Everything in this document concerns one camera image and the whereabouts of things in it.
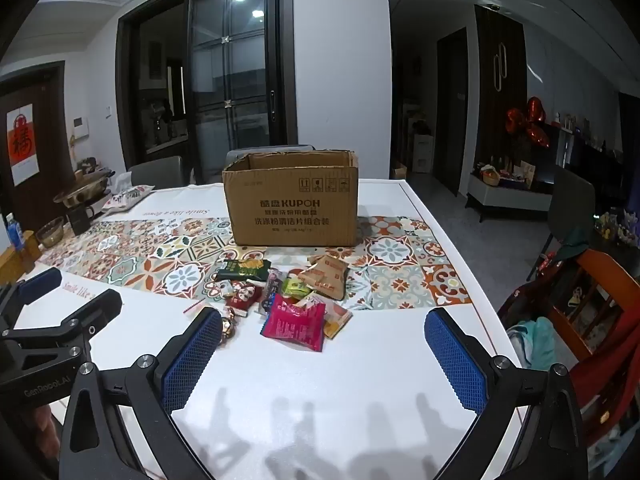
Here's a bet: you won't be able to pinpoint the red snack packet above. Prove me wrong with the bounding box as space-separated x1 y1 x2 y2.
226 282 263 317

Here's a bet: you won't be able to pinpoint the narrow grey upholstered chair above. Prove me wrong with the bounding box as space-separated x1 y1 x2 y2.
127 156 183 192

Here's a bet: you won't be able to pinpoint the floral tissue pack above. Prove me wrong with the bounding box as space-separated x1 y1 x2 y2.
102 185 156 211

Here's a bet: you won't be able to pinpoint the brass hot pot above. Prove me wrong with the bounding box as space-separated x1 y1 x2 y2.
52 170 113 208

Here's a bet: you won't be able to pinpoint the wide grey upholstered chair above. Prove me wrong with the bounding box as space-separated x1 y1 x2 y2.
225 144 317 166

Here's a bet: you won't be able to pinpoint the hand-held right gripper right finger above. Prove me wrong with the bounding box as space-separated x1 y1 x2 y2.
424 307 601 480

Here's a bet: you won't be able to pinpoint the metal loop wall decoration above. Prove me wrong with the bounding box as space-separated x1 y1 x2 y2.
492 45 507 92

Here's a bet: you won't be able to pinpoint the orange wooden chair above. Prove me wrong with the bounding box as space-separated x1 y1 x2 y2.
547 249 640 361

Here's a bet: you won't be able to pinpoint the dark green cloth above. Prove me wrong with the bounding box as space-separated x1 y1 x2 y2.
552 225 593 263

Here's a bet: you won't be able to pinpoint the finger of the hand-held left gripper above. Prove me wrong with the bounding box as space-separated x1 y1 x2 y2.
0 267 62 333
0 289 123 356

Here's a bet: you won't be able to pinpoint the dark wooden door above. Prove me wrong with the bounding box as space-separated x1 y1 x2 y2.
436 27 468 196

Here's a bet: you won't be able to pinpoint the green snack packet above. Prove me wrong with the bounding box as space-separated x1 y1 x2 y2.
216 259 271 282

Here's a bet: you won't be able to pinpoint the dark-framed glass sliding door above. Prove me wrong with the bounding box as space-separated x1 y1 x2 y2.
187 0 293 183

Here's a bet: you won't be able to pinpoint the white cardboard box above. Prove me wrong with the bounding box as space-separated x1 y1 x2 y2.
412 132 433 173

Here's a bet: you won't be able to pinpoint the red and white wall calendar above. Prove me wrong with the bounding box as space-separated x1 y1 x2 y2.
7 104 35 186

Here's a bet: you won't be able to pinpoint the white low cabinet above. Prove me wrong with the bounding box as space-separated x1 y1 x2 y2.
465 172 553 223

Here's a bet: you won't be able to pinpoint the red heart balloons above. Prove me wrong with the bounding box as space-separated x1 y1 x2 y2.
505 97 551 148

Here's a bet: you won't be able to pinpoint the dark purple snack packet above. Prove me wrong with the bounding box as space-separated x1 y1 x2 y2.
265 270 284 307

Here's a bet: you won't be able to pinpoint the black mug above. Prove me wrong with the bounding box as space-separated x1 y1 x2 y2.
67 205 96 236

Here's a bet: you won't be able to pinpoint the person's left hand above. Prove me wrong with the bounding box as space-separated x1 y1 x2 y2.
30 404 58 437

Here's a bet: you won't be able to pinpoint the brown cardboard box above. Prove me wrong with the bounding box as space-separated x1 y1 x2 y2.
221 149 361 248

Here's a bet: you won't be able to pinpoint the light wooden box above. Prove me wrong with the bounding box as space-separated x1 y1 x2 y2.
0 232 40 281

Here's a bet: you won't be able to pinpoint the orange-yellow snack packet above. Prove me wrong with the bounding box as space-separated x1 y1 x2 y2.
322 305 353 339

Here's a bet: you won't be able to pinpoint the pink snack packet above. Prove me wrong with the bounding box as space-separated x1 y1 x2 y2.
260 294 327 353

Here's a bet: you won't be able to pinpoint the blue-label water bottle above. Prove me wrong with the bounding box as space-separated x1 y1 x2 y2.
6 214 26 252

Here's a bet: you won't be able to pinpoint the dark grey dining chair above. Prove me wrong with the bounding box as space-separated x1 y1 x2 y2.
525 167 596 281

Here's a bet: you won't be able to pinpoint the teal cloth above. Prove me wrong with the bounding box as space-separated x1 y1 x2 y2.
520 317 556 366

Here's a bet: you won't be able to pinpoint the patterned tile-print table runner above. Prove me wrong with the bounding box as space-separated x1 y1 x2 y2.
37 215 473 311

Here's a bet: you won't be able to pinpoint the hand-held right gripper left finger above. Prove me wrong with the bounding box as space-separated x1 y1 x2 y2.
47 305 223 480

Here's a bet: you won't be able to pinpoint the red garment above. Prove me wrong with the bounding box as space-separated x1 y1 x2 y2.
570 305 640 446

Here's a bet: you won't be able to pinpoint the glass bowl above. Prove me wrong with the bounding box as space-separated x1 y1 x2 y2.
36 216 66 248

